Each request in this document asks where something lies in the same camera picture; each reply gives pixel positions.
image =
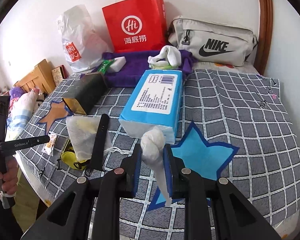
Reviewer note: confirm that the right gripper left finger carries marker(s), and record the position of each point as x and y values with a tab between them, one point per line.
90	209

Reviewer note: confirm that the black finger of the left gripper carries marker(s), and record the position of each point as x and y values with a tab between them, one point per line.
96	162

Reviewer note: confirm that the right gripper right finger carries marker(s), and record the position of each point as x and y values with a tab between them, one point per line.
213	208

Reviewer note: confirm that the white mesh pouch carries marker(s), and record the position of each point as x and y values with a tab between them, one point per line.
82	132

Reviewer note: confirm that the white tissue wad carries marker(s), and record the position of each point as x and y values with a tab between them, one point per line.
152	145

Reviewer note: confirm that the dark green tin box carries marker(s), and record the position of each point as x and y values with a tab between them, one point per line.
85	92

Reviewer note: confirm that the green snack packet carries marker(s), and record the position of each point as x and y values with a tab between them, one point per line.
104	66

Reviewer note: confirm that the mint green cloth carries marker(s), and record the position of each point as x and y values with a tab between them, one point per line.
163	65

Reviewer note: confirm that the white sock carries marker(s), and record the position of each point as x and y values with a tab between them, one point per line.
169	54

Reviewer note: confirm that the person's left hand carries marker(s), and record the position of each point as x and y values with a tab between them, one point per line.
10	178

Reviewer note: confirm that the yellow tape measure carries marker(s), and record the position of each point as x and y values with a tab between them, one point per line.
68	157

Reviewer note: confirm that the pastel patterned pillow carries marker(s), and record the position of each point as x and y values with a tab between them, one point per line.
21	113

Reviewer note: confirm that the small snack packet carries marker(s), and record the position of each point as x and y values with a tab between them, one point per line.
48	147

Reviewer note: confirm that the light blue star mat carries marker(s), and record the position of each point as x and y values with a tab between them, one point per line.
207	159

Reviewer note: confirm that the orange star mat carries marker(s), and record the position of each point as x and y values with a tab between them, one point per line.
57	111

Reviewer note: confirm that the wooden headboard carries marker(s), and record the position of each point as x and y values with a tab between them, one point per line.
40	77

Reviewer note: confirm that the blue tissue pack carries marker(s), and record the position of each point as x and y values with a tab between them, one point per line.
155	101

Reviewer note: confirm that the grey checkered blanket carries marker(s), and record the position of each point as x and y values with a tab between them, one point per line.
241	109

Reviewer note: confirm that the purple towel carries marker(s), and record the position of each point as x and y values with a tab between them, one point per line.
136	65

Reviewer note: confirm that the white Miniso plastic bag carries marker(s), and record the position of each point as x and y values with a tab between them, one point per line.
83	47

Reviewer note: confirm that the red paper shopping bag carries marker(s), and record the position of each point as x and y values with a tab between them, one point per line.
136	25

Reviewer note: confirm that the grey Nike bag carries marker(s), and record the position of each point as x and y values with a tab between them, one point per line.
212	42

